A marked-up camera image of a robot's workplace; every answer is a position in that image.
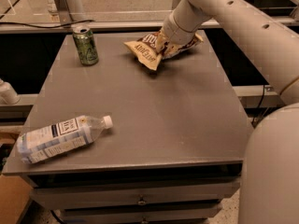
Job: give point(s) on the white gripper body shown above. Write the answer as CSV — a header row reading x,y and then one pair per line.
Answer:
x,y
172,32

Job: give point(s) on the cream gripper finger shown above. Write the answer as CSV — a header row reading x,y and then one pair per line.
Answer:
x,y
162,42

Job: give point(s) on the brown chip bag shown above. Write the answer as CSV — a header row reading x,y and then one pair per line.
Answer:
x,y
144,49

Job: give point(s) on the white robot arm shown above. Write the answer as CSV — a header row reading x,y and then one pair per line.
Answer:
x,y
269,192

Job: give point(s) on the green soda can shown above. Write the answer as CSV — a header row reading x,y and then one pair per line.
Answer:
x,y
85,44

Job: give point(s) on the grey drawer cabinet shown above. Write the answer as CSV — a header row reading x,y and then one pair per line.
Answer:
x,y
178,137

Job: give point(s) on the clear plastic water bottle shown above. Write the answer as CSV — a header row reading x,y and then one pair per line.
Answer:
x,y
60,138

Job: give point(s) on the upper drawer knob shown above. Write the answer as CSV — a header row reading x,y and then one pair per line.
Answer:
x,y
141,201

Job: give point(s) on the drawer knob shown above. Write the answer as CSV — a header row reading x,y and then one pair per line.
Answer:
x,y
144,221
141,201

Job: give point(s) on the lower drawer knob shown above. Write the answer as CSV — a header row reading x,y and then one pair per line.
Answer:
x,y
144,221

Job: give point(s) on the cardboard box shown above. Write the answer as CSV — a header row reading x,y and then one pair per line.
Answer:
x,y
14,199

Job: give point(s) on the metal bracket post left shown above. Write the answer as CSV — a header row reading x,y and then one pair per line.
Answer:
x,y
63,11

